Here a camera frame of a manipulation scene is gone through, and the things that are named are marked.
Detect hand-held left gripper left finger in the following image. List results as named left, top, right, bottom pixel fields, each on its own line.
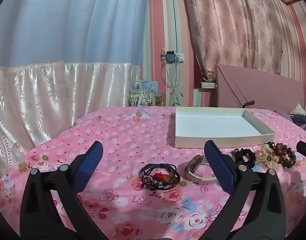
left=19, top=141, right=108, bottom=240

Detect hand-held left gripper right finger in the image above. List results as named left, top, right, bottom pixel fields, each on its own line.
left=200, top=140, right=287, bottom=240

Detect brown wooden bead bracelet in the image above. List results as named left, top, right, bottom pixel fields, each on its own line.
left=266, top=141, right=297, bottom=168

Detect white strap wristwatch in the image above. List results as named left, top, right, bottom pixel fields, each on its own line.
left=185, top=154, right=218, bottom=184

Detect black scrunchie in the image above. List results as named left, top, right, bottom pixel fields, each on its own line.
left=233, top=148, right=256, bottom=168

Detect cream scrunchie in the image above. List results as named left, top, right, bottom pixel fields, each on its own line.
left=256, top=144, right=280, bottom=167

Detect white shallow cardboard box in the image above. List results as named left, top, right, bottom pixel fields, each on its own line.
left=174, top=107, right=276, bottom=148

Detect black braided leather bracelet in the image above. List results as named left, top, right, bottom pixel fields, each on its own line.
left=140, top=164, right=181, bottom=190

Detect dark blue blanket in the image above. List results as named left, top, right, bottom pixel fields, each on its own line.
left=290, top=115, right=306, bottom=134

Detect pink floral bedsheet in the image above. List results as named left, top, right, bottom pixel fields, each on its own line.
left=0, top=105, right=306, bottom=240

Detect white cloth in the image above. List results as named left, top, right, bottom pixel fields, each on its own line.
left=290, top=102, right=306, bottom=117

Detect purple dotted pillow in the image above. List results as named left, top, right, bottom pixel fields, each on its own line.
left=273, top=110, right=293, bottom=119

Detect pink padded headboard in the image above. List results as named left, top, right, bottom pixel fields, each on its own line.
left=216, top=64, right=305, bottom=109

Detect black and white floral bag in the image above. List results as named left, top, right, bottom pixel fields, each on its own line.
left=128, top=90, right=156, bottom=107

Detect blue and cream satin curtain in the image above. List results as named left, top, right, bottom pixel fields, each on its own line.
left=0, top=0, right=150, bottom=170

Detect pink patterned curtain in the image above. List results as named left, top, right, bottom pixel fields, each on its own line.
left=180, top=0, right=290, bottom=80

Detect white charging cables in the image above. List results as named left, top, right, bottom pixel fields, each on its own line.
left=161, top=62, right=183, bottom=107

